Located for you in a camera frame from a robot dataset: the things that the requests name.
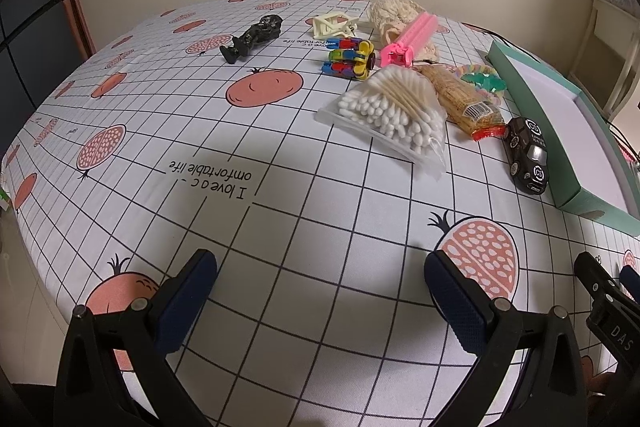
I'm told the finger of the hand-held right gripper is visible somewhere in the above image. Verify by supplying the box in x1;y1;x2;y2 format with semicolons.
574;252;640;360
619;264;640;304

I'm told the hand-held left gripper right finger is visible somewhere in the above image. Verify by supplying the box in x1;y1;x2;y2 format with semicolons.
424;250;587;427

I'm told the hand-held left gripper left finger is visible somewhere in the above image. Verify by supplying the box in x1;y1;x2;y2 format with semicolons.
54;249;219;427

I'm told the black toy car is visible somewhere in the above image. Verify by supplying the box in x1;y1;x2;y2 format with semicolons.
502;117;551;195

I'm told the teal cardboard box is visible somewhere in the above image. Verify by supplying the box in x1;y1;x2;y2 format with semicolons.
486;41;640;238

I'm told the yellow snack packet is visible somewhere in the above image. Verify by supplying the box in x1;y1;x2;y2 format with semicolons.
417;64;508;142

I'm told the bag of cotton swabs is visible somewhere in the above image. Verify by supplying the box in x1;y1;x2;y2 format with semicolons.
315;68;449;180

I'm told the pastel coil hair tie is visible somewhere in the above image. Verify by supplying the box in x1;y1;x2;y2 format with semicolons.
452;63;501;82

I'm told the pink sealing clip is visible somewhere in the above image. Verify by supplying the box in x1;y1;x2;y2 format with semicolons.
380;13;440;68

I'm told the colourful block toy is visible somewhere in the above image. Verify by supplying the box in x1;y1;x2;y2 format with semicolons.
321;36;377;82

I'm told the black figurine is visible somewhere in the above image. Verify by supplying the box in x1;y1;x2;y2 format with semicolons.
219;14;283;65

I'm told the cream knitted cloth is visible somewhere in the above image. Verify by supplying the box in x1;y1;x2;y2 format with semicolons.
368;0;441;62

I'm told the cream hair claw clip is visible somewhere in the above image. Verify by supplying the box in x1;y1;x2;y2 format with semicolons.
307;10;360;40

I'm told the fruit print checked tablecloth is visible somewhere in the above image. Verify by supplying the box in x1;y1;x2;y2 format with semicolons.
0;0;640;427

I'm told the white wooden chair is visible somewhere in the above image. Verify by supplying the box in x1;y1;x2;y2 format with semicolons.
567;0;640;120

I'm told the dark cabinet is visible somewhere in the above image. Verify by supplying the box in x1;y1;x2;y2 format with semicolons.
0;0;76;142

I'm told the black cable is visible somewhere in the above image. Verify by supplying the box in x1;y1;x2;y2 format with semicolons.
462;22;522;54

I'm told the brown wooden frame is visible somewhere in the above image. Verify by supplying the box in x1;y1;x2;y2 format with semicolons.
64;0;96;58

